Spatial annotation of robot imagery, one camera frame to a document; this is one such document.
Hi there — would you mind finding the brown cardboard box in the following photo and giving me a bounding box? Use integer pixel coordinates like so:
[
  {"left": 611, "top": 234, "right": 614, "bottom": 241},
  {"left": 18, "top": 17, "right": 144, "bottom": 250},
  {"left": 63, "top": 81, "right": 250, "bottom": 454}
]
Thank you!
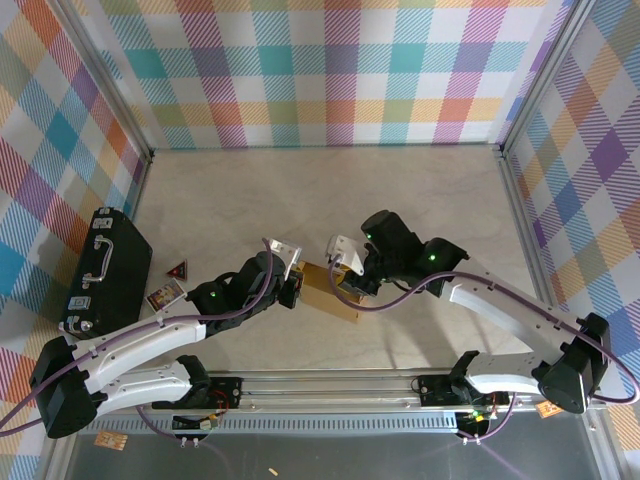
[{"left": 298, "top": 260, "right": 369, "bottom": 326}]

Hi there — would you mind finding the small picture card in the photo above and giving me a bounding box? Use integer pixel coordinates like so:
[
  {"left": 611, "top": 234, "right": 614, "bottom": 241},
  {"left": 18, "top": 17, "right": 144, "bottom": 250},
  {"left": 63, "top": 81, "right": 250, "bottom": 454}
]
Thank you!
[{"left": 145, "top": 280, "right": 183, "bottom": 316}]

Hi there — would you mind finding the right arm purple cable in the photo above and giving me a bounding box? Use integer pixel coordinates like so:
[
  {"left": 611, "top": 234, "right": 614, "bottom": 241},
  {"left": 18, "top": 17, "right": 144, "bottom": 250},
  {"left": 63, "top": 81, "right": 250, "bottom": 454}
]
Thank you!
[{"left": 329, "top": 257, "right": 640, "bottom": 444}]

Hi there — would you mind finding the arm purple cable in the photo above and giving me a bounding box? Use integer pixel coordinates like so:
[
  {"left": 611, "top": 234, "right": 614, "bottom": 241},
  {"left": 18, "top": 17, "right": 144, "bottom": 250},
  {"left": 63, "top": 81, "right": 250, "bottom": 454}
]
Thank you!
[
  {"left": 329, "top": 257, "right": 640, "bottom": 444},
  {"left": 0, "top": 238, "right": 277, "bottom": 442}
]

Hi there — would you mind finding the long aluminium base rail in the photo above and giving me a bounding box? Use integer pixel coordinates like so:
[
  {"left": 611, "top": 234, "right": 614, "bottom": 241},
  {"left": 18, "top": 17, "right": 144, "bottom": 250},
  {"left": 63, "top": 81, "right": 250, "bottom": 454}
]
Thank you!
[{"left": 94, "top": 368, "right": 609, "bottom": 417}]

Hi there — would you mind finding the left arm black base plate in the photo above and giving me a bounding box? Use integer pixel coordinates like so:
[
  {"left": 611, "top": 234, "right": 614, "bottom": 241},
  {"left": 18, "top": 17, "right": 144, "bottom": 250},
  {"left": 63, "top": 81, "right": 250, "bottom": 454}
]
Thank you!
[{"left": 151, "top": 374, "right": 245, "bottom": 412}]

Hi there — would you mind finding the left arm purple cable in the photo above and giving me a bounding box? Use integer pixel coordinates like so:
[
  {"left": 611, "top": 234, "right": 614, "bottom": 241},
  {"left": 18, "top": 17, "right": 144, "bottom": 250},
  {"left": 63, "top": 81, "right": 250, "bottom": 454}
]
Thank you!
[{"left": 0, "top": 238, "right": 277, "bottom": 442}]

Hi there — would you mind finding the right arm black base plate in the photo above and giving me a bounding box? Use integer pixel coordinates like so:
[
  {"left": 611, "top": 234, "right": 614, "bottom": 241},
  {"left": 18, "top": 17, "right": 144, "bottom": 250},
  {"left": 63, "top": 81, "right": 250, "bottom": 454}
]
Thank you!
[{"left": 417, "top": 373, "right": 512, "bottom": 407}]

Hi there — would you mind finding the slotted metal cable duct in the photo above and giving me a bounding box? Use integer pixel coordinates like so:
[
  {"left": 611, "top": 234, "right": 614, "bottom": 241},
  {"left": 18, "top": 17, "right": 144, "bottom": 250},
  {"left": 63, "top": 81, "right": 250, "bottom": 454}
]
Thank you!
[{"left": 77, "top": 415, "right": 464, "bottom": 437}]

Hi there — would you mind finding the black case with metal handle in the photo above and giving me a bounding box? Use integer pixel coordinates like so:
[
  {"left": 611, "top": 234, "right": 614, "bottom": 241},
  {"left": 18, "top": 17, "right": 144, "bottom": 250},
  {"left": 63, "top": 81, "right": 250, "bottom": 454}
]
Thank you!
[{"left": 58, "top": 206, "right": 155, "bottom": 351}]

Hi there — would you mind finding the aluminium frame post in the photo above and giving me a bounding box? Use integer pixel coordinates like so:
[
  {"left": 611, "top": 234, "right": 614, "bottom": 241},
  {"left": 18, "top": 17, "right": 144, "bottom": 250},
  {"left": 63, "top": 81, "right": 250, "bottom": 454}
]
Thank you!
[
  {"left": 52, "top": 0, "right": 155, "bottom": 169},
  {"left": 494, "top": 0, "right": 599, "bottom": 156}
]

